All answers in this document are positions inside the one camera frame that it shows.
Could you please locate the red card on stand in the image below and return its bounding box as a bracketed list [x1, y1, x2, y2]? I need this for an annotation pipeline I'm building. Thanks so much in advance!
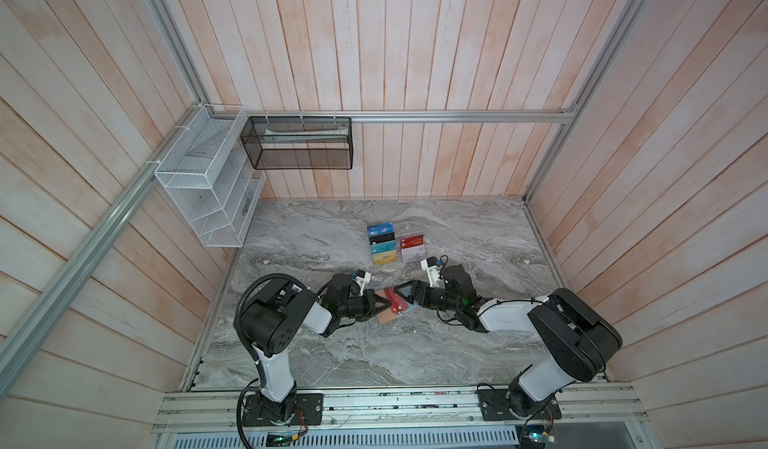
[400, 234, 424, 249]

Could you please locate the yellow VIP card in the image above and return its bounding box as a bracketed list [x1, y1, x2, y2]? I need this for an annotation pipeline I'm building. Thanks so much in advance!
[372, 250, 398, 265]

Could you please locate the teal VIP card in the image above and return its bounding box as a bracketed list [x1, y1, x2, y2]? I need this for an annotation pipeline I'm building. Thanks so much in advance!
[370, 240, 397, 254]

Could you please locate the aluminium front rail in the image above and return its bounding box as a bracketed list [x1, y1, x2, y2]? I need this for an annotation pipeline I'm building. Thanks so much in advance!
[151, 383, 649, 434]

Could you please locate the black corrugated cable hose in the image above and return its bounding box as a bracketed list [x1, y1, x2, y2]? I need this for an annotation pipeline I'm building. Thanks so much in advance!
[232, 272, 301, 449]

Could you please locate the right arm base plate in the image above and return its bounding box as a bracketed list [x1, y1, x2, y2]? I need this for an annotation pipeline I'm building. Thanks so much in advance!
[476, 384, 563, 422]

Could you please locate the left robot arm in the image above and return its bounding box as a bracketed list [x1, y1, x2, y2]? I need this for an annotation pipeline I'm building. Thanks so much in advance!
[233, 270, 392, 420]

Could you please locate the black mesh basket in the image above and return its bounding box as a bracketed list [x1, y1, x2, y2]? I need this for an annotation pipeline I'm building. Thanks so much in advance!
[240, 116, 354, 170]

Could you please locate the white wire mesh shelf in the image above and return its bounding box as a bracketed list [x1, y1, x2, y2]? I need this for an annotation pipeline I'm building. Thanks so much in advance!
[155, 104, 266, 248]

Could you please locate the white pink card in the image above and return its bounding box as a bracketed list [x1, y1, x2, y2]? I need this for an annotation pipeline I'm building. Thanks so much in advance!
[401, 245, 427, 264]

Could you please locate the black card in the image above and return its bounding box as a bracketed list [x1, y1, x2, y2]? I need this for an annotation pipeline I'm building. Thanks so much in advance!
[369, 232, 396, 245]

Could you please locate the horizontal aluminium wall rail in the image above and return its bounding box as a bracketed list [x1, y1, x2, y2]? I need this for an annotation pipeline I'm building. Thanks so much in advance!
[210, 105, 575, 124]

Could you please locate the blue card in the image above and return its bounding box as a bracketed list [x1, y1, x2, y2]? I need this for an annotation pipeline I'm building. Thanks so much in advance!
[367, 222, 394, 238]

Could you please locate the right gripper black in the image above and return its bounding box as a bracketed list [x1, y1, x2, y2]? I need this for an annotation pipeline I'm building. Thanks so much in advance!
[394, 279, 460, 312]

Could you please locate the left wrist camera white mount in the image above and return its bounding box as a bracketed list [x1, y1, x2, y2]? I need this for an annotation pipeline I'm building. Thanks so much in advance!
[354, 269, 372, 295]

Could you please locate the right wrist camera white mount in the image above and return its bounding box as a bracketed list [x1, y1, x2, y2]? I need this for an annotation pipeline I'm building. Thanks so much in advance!
[421, 255, 449, 287]

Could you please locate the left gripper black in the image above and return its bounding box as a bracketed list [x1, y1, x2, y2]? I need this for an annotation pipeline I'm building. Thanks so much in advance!
[338, 289, 392, 322]

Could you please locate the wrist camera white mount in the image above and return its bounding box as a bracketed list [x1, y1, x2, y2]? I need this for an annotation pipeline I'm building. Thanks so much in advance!
[354, 269, 372, 295]
[421, 255, 449, 287]

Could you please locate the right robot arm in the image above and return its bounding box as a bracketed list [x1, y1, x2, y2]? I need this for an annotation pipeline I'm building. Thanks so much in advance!
[393, 265, 623, 417]

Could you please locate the left aluminium wall rail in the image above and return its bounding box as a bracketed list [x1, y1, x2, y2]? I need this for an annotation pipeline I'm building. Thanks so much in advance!
[1, 102, 204, 398]

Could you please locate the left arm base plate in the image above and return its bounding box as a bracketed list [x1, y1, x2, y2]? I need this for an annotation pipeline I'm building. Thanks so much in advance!
[237, 393, 324, 427]

